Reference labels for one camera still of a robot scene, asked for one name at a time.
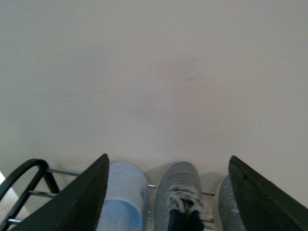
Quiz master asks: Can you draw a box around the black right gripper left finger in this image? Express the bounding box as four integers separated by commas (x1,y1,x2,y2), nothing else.
12,154,109,231

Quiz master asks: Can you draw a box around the light blue slipper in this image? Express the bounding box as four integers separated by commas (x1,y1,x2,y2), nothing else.
96,161,150,231

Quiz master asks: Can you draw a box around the black metal shoe rack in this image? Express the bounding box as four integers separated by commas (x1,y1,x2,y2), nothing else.
0,158,216,231

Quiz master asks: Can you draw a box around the grey knit sneaker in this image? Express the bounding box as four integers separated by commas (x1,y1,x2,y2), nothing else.
216,175,246,231
152,162,205,231

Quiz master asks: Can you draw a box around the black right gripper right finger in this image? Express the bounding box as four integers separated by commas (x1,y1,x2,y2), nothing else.
229,155,308,231

